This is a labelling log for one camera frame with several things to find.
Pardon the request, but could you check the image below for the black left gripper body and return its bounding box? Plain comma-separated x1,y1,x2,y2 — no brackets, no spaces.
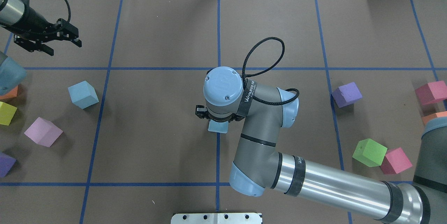
7,0,75,44

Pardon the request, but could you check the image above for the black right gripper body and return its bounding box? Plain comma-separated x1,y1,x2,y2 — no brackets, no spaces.
195,105,245,122

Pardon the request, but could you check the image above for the light blue foam cube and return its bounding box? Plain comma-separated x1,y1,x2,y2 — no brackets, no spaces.
208,120,229,134
68,81,99,109

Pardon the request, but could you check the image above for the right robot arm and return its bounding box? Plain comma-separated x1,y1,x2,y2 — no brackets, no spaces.
195,66,446,224

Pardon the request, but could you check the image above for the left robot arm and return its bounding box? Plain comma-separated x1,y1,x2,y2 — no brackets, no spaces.
0,0,82,56

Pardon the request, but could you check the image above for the orange foam cube left side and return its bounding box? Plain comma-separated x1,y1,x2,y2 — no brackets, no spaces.
0,86,18,100

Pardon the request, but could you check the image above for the orange foam cube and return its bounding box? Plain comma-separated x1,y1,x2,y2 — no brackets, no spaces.
422,111,447,125
0,86,18,100

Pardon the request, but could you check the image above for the yellow foam cube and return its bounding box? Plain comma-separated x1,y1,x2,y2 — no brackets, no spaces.
0,102,17,125

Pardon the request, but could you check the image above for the light pink foam cube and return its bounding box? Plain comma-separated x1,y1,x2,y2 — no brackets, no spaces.
24,117,63,147

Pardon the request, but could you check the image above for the purple foam cube left side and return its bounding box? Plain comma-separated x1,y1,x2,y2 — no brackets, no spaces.
0,152,16,178

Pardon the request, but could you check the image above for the purple foam cube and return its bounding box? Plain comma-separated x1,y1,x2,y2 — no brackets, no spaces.
0,152,16,178
331,82,363,108

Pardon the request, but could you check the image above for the purple foam cube right side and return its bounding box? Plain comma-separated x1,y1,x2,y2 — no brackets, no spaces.
331,82,363,108

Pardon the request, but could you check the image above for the green foam cube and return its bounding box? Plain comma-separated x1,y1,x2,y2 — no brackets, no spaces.
352,138,388,167

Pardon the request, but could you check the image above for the orange foam cube right side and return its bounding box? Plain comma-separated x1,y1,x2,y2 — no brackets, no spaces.
422,111,447,125

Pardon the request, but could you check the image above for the dark pink foam cube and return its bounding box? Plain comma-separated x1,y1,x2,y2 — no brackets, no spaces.
415,80,447,106

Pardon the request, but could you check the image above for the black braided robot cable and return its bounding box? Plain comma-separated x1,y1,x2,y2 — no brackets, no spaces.
242,37,300,106

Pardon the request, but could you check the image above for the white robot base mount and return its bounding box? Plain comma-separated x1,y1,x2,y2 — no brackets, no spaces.
170,212,264,224

